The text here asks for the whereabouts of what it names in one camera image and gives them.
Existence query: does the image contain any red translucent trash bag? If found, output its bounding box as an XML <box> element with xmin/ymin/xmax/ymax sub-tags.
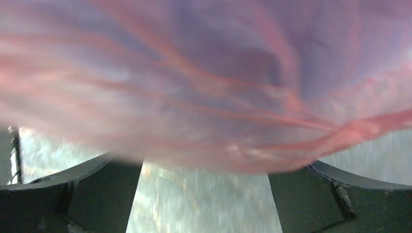
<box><xmin>0</xmin><ymin>0</ymin><xmax>412</xmax><ymax>173</ymax></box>

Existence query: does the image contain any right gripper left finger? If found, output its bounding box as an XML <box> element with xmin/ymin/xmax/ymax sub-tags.
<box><xmin>0</xmin><ymin>155</ymin><xmax>142</xmax><ymax>233</ymax></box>

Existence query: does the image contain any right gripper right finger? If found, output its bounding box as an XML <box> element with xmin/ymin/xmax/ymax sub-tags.
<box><xmin>268</xmin><ymin>161</ymin><xmax>412</xmax><ymax>233</ymax></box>

